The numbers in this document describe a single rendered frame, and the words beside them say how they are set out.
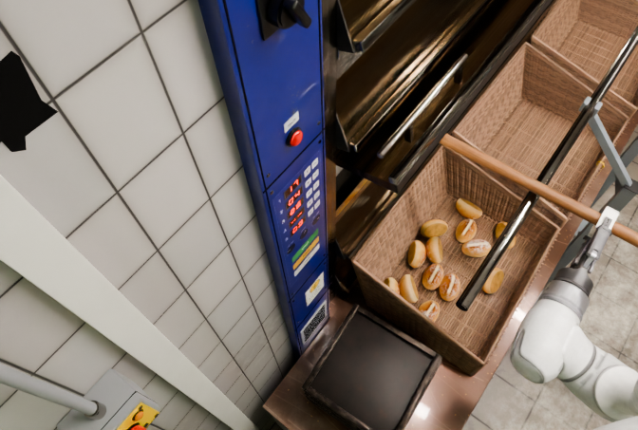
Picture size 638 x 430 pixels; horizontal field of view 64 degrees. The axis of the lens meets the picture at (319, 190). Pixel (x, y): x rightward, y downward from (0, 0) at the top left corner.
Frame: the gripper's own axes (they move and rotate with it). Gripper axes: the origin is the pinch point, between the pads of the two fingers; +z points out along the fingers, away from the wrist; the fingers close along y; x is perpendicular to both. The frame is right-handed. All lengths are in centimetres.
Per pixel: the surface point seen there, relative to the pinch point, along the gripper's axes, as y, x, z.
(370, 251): 40, -48, -21
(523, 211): 2.2, -16.3, -6.1
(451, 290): 56, -22, -10
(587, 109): 2.1, -16.0, 32.9
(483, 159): -1.2, -30.6, -0.8
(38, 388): -49, -50, -93
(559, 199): -1.1, -10.8, -0.7
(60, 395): -44, -50, -93
